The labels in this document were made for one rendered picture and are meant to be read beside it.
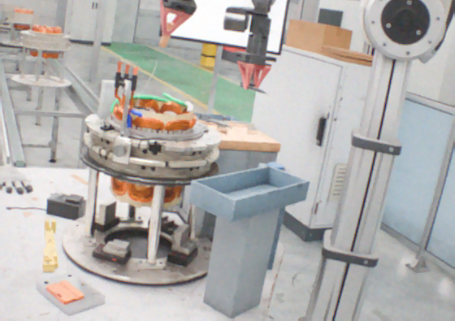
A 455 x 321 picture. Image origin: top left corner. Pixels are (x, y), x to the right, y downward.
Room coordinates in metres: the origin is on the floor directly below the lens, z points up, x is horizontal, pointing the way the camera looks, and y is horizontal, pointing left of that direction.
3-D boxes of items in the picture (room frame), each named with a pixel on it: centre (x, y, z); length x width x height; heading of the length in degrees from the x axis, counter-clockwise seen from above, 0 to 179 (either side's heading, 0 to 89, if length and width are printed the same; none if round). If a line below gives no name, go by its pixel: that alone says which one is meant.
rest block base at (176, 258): (1.18, 0.07, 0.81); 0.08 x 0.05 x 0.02; 166
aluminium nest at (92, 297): (0.95, 0.28, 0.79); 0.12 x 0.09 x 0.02; 53
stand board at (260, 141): (1.46, 0.00, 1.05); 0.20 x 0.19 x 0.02; 26
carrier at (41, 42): (3.25, 1.26, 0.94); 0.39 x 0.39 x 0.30
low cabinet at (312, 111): (3.88, -0.56, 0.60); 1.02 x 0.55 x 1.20; 28
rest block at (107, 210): (1.27, 0.30, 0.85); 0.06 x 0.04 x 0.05; 162
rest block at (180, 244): (1.19, 0.07, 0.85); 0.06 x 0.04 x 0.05; 166
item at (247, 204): (1.04, -0.05, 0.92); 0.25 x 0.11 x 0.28; 142
